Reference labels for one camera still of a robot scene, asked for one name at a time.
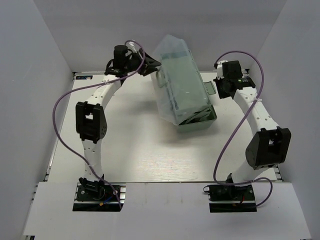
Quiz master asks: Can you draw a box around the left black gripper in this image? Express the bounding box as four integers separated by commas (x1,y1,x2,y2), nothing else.
125,47,163,77

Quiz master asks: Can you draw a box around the green toolbox with clear lid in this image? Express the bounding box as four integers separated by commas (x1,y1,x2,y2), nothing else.
151,34,217,133

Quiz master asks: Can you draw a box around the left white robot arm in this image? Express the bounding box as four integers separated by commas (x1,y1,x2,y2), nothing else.
75,45,161,200

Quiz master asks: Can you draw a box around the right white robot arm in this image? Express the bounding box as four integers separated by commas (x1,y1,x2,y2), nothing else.
214,60,292,200

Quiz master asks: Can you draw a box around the left blue table label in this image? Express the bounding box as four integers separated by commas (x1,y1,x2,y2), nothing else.
75,75,93,80

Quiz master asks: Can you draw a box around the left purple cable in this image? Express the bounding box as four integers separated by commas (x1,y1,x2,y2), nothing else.
52,39,147,210

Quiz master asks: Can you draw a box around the purple cable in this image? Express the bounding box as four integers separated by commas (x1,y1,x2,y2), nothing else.
212,50,273,208
52,39,147,210

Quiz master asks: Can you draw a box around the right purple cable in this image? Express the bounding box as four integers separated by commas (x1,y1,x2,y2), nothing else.
212,50,273,208

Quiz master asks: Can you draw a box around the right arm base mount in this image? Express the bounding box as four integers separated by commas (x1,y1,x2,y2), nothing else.
203,184,257,213

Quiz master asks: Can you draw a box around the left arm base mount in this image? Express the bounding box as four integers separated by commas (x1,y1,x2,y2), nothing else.
72,183,121,212

